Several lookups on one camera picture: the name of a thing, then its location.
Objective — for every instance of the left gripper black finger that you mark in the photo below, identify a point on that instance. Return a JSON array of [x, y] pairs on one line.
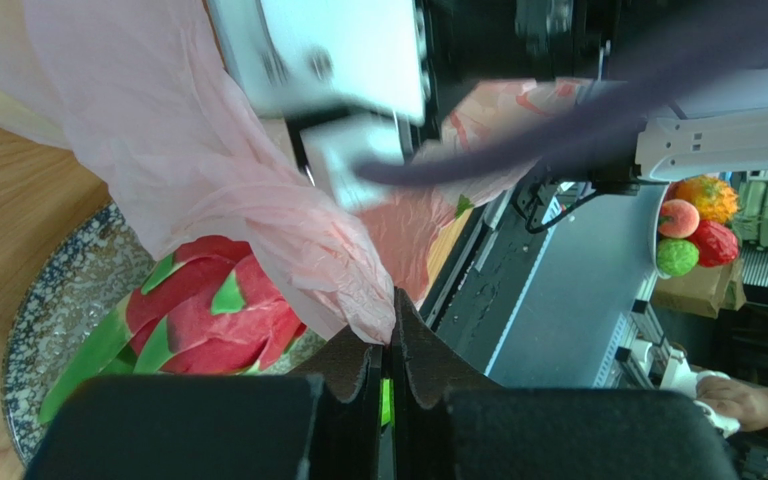
[[320, 421]]

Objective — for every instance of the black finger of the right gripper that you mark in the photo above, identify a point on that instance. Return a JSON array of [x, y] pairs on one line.
[[452, 422]]

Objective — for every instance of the red fake dragon fruit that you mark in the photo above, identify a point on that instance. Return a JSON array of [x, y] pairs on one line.
[[207, 308]]

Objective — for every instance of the pink plastic bag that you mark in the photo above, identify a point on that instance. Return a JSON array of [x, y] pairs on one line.
[[138, 91]]

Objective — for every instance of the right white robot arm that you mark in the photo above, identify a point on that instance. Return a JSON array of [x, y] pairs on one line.
[[699, 49]]

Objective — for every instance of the person's hand in background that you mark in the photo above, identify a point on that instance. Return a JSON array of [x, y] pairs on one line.
[[746, 404]]

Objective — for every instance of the speckled ceramic plate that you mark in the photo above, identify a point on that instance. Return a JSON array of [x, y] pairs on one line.
[[94, 267]]

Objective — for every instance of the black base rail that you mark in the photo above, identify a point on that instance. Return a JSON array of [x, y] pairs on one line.
[[497, 252]]

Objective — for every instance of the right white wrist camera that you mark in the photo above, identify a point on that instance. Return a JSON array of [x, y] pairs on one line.
[[349, 78]]

